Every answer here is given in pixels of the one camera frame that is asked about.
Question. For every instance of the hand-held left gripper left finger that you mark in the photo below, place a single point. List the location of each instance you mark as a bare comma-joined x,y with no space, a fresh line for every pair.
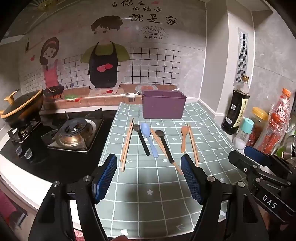
105,179

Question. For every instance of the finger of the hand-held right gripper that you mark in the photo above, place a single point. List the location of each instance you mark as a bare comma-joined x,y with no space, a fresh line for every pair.
240,161
255,153

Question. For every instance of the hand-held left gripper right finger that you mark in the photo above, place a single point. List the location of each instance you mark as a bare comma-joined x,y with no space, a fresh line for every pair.
192,182

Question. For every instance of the black spoon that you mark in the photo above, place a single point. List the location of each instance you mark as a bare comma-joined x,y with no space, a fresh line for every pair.
166,150
143,143

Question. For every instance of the orange wooden spoon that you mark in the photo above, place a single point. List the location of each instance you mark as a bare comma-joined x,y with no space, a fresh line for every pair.
184,131

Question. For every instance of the blue plastic spoon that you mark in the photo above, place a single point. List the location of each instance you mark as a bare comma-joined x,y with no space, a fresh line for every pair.
146,131

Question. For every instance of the purple utensil holder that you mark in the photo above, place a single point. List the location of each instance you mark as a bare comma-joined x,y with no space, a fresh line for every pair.
161,109

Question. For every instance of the person's right forearm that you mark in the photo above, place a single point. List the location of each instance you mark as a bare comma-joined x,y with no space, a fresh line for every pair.
266,222

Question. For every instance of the person's left hand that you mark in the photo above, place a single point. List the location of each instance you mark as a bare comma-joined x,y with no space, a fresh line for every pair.
121,238

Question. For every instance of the teal cap shaker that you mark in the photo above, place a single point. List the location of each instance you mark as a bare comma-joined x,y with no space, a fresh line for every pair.
245,126

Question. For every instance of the steel bowl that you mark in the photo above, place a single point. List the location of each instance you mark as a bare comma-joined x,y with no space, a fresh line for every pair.
290,143

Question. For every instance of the red bottle orange cap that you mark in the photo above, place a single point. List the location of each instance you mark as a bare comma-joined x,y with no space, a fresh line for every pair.
277,122

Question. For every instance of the yellow lid jar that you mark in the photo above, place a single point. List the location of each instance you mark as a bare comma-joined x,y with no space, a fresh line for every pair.
260,113

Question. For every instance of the green checked mat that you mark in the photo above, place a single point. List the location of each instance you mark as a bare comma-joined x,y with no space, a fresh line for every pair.
150,204

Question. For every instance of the dark soy sauce bottle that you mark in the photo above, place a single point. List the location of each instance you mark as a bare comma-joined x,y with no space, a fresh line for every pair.
233,111

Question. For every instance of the black gas stove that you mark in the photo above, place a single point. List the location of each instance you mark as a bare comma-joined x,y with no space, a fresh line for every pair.
57,166

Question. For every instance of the stove burner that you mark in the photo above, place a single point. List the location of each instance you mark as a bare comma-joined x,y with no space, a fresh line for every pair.
74,129
23,132

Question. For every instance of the stove knob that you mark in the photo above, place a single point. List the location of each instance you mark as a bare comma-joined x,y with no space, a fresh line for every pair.
18,151
28,154

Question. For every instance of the white vent grille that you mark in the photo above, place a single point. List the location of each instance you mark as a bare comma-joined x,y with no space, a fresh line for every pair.
241,58

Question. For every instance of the black pot with lid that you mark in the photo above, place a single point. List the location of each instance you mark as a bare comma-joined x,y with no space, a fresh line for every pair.
23,104

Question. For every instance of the cartoon wall poster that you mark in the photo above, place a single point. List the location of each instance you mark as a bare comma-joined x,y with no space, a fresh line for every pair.
161,58

